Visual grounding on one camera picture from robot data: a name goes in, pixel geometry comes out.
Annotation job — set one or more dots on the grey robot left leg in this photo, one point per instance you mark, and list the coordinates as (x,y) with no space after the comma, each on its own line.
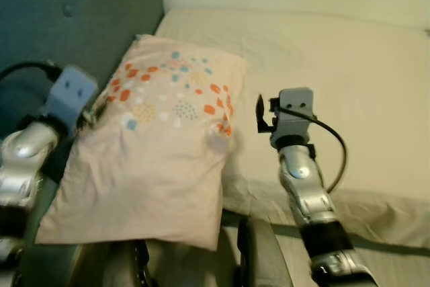
(107,267)

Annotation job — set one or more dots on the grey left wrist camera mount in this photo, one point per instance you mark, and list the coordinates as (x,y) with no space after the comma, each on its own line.
(70,92)

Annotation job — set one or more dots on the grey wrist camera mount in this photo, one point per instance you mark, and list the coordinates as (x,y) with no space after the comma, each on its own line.
(295,109)
(70,92)

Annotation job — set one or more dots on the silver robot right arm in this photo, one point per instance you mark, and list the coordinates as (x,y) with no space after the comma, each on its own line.
(309,193)

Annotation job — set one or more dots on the dark teal upholstered headboard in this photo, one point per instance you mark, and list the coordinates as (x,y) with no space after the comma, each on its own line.
(80,5)

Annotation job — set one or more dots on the cream sheeted mattress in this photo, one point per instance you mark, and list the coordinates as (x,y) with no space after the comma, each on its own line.
(336,85)

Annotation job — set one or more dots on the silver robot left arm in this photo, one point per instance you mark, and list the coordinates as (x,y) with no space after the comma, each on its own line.
(23,159)

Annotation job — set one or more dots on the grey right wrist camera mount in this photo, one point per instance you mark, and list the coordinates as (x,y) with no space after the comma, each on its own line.
(295,109)

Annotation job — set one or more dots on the pink dotted pillow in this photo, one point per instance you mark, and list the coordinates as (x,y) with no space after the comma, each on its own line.
(148,152)

